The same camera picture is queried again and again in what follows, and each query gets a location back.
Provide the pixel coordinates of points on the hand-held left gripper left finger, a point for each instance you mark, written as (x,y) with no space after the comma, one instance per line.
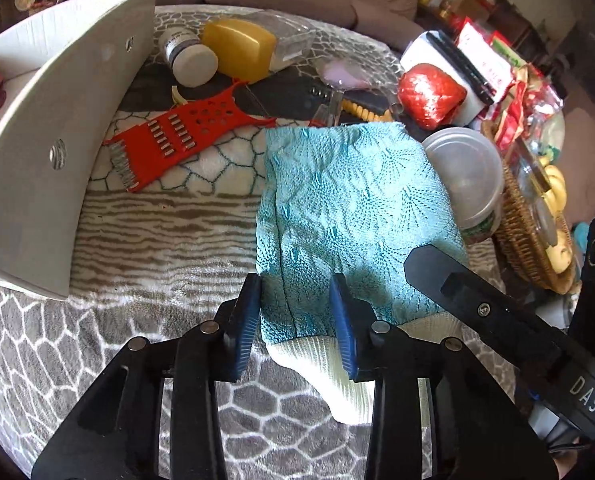
(245,330)

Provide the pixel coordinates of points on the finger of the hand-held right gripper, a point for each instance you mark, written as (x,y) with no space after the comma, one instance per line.
(457,290)

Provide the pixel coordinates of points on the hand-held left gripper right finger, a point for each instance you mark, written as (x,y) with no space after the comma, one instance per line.
(342,330)

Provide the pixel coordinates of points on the teal patterned knit cloth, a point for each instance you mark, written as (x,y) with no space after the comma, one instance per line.
(352,200)

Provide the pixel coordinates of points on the white cardboard box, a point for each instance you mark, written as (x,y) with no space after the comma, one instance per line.
(37,110)

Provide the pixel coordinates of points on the wicker basket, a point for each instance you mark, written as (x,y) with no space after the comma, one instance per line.
(520,245)

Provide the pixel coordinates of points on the clear plastic jar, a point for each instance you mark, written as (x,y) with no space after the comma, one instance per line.
(465,170)

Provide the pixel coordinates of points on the bunch of bananas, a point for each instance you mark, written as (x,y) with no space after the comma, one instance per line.
(557,185)

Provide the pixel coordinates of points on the clear glass jar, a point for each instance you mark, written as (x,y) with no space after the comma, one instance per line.
(532,165)

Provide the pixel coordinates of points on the red wrapped bundle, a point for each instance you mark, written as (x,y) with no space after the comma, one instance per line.
(430,92)

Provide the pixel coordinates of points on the yellow corn-shaped tool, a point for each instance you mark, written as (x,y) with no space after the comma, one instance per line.
(365,110)

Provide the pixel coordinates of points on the red plastic grater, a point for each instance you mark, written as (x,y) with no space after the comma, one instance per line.
(192,125)

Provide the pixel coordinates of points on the black remote control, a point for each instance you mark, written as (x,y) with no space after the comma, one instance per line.
(460,62)

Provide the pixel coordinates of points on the pile of red snack packets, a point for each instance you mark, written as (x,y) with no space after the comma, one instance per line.
(507,60)

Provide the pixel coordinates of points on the white flat box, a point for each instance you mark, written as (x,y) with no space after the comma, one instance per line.
(417,52)

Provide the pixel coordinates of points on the pink item in clear bag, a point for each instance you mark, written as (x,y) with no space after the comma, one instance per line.
(345,72)

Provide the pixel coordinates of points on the small white lidded jar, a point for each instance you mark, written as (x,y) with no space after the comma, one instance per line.
(190,57)

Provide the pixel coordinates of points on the yellow plastic case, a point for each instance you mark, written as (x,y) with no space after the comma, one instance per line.
(237,47)

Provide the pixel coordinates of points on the clear plastic bag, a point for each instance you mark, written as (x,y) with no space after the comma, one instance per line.
(292,40)

